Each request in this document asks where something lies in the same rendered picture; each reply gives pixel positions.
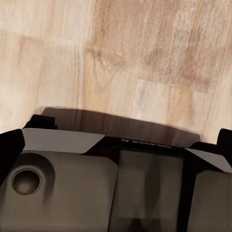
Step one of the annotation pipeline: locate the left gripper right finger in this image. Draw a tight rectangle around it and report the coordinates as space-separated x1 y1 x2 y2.
217 129 232 167

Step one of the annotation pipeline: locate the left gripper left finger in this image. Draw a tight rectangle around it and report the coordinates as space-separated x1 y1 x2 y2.
0 129 25 187

